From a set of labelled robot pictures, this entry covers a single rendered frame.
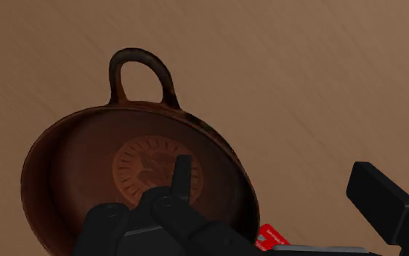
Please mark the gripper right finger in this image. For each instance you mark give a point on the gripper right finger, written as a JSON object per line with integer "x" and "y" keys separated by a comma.
{"x": 384, "y": 202}

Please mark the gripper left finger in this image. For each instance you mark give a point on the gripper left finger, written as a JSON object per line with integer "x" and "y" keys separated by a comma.
{"x": 175, "y": 216}

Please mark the small red card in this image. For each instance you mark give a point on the small red card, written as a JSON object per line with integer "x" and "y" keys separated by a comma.
{"x": 269, "y": 237}

